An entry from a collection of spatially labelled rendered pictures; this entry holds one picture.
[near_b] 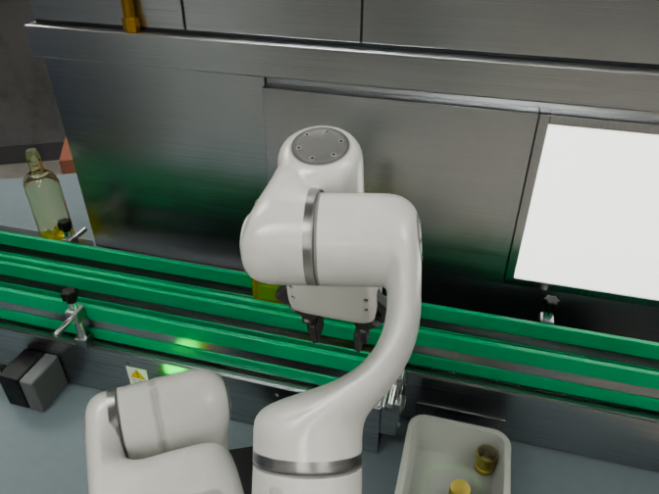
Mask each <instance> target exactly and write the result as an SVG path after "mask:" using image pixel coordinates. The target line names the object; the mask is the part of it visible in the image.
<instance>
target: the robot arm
mask: <svg viewBox="0 0 659 494"><path fill-rule="evenodd" d="M239 247H240V254H241V260H242V264H243V266H244V269H245V271H246V272H247V273H248V275H249V276H250V277H252V278H253V279H255V280H257V281H259V282H261V283H266V284H273V285H280V287H279V288H278V290H277V293H276V295H275V298H276V299H277V300H279V301H281V302H282V303H283V304H285V305H286V306H287V305H288V306H289V309H290V310H292V311H293V312H295V313H296V314H297V315H299V316H300V317H302V322H303V323H306V324H307V330H308V332H309V333H311V338H312V343H315V344H317V343H319V340H320V337H321V334H322V331H323V328H324V324H325V323H324V317H326V318H331V319H337V320H342V321H353V323H354V325H355V331H354V349H355V351H356V352H361V349H362V345H363V343H365V344H368V341H369V337H370V329H373V328H376V327H378V326H381V324H382V323H383V322H384V326H383V329H382V332H381V335H380V339H379V341H378V343H377V345H376V346H375V348H374V349H373V351H372V352H371V353H370V355H369V356H368V357H367V358H366V359H365V360H364V361H363V362H362V363H361V364H360V365H359V366H358V367H357V368H355V369H354V370H352V371H351V372H349V373H347V374H345V375H344V376H342V377H340V378H338V379H336V380H334V381H332V382H329V383H327V384H325V385H322V386H319V387H316V388H314V389H311V390H307V391H304V392H301V393H298V394H295V395H292V396H289V397H286V398H283V399H280V400H278V401H276V402H274V403H272V404H270V405H268V406H267V407H265V408H264V409H262V410H261V411H260V412H259V414H258V415H257V416H256V419H255V420H254V428H253V472H252V494H362V436H363V427H364V423H365V420H366V417H367V415H368V414H369V412H370V411H371V410H372V408H373V407H374V406H375V405H376V404H377V403H378V402H379V400H380V399H381V398H382V397H383V396H384V395H385V394H386V392H387V391H388V390H389V389H390V388H391V387H392V385H393V384H394V383H395V381H396V380H397V378H398V377H399V375H400V374H401V373H402V372H403V370H404V368H405V366H406V364H407V363H408V361H409V359H410V357H411V354H412V352H413V349H414V346H415V343H416V340H417V335H418V331H419V326H420V319H421V308H422V261H423V256H422V231H421V221H420V219H419V216H418V213H417V211H416V209H415V207H414V206H413V205H412V203H411V202H410V201H408V200H407V199H406V198H404V197H402V196H399V195H395V194H389V193H365V186H364V161H363V153H362V150H361V147H360V145H359V143H358V142H357V140H356V139H355V138H354V137H353V136H352V135H351V134H350V133H349V132H347V131H345V130H343V129H341V128H338V127H334V126H328V125H316V126H311V127H307V128H304V129H301V130H299V131H297V132H295V133H293V134H292V135H290V136H289V137H288V138H287V139H286V140H285V141H284V143H283V144H282V146H281V147H280V150H279V157H278V168H277V169H276V171H275V173H274V175H273V176H272V178H271V180H270V182H269V183H268V185H267V186H266V188H265V189H264V191H263V193H262V194H261V196H260V197H259V199H258V200H257V202H256V204H255V205H254V207H253V209H252V211H251V213H250V214H249V215H248V216H247V217H246V219H245V220H244V222H243V225H242V228H241V232H240V240H239ZM382 288H385V290H386V293H387V298H386V297H385V296H384V295H382V294H381V292H382ZM230 409H231V403H230V396H229V389H228V386H227V384H226V382H225V381H224V379H223V378H222V377H221V376H220V375H219V374H218V373H216V372H214V371H212V370H203V369H197V370H184V371H179V372H175V373H171V374H167V375H163V376H158V377H154V378H151V379H149V380H145V381H140V382H136V383H133V384H129V385H125V386H121V387H116V388H112V389H109V390H106V391H103V392H100V393H98V394H96V395H95V396H93V397H92V398H91V399H90V400H89V402H88V404H87V406H86V409H85V414H84V422H83V426H84V437H85V439H84V445H85V451H86V465H87V480H88V494H244V492H243V488H242V485H241V481H240V478H239V474H238V471H237V468H236V465H235V462H234V460H233V458H232V455H231V454H230V452H229V449H228V428H229V421H230V417H231V412H230Z"/></svg>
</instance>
